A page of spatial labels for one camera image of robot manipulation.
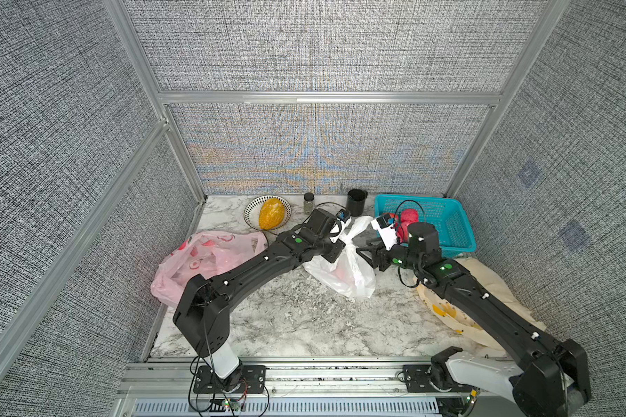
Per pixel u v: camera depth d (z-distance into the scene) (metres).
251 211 1.13
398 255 0.66
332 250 0.73
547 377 0.38
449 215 1.07
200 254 0.97
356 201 1.10
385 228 0.66
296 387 0.73
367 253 0.73
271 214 1.05
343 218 0.71
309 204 1.08
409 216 1.05
